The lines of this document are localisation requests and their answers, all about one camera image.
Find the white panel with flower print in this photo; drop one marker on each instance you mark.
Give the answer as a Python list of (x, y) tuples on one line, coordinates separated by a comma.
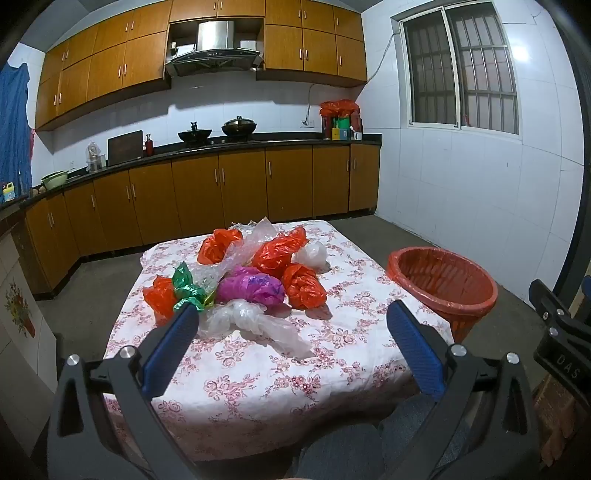
[(18, 309)]

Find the person's right hand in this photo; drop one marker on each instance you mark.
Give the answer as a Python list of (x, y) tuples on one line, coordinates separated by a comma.
[(561, 438)]

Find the white translucent plastic bag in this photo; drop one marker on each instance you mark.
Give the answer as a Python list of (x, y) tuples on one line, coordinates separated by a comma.
[(314, 254)]

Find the black wok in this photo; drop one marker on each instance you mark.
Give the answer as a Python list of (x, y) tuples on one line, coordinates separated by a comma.
[(195, 134)]

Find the glass jar with plastic bag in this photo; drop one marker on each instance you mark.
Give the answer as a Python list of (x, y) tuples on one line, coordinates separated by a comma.
[(94, 159)]

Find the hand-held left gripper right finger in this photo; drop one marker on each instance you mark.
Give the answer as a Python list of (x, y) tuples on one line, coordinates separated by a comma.
[(415, 350)]

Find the blue hanging cloth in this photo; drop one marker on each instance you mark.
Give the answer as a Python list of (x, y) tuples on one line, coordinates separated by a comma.
[(14, 129)]

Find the wooden lower kitchen cabinets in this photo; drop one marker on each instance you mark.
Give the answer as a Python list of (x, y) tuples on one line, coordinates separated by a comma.
[(198, 194)]

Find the yellow bottle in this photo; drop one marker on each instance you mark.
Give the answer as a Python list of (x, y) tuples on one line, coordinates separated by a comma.
[(9, 194)]

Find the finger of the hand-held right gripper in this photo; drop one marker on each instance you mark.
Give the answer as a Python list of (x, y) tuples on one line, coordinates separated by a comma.
[(587, 288), (545, 302)]

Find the green basin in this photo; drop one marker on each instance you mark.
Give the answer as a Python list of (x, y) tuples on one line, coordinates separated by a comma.
[(54, 181)]

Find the steel range hood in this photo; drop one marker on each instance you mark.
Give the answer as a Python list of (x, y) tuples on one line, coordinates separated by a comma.
[(214, 37)]

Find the wok with lid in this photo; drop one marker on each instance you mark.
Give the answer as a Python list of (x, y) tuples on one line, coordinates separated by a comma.
[(238, 127)]

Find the orange plastic bag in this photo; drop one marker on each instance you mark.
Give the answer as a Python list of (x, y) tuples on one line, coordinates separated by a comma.
[(277, 254), (159, 297), (302, 288), (217, 247)]

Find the brown cutting board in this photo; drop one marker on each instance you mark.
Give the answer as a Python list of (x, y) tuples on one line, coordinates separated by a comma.
[(125, 147)]

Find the wooden kitchen cabinets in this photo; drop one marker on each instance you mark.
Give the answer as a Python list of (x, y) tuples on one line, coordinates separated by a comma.
[(106, 74), (198, 194)]

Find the orange plastic wastebasket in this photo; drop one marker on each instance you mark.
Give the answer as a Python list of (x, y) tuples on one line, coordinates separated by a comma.
[(443, 277)]

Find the magenta plastic bag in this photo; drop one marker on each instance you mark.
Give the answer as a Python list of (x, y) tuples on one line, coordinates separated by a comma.
[(251, 286)]

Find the wooden upper kitchen cabinets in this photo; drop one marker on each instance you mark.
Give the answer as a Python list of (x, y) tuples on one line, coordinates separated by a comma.
[(106, 74)]

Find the black kitchen countertop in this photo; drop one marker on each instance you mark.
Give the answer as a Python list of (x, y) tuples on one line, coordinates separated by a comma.
[(277, 137)]

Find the green container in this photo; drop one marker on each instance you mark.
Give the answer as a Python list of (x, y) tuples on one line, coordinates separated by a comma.
[(343, 127)]

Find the blue jeans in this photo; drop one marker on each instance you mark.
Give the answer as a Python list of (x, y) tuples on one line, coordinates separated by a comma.
[(341, 452)]

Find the red bottle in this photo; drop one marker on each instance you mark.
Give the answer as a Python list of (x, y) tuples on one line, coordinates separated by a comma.
[(149, 146)]

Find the floral tablecloth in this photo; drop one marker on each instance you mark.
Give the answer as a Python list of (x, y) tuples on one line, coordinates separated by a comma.
[(258, 378)]

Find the green plastic bag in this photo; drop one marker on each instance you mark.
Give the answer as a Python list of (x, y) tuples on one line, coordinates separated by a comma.
[(184, 286)]

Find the clear crinkled plastic bag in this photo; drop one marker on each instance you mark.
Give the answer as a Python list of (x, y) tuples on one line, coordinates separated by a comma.
[(249, 323)]

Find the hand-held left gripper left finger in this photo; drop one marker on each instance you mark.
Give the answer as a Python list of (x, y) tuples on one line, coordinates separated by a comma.
[(171, 350)]

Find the orange bag on containers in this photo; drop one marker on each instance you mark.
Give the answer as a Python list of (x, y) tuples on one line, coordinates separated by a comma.
[(339, 108)]

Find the dark bottle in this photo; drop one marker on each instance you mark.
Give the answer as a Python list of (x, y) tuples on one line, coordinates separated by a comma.
[(325, 128)]

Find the barred window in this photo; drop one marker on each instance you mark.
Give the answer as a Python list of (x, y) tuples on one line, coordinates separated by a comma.
[(457, 69)]

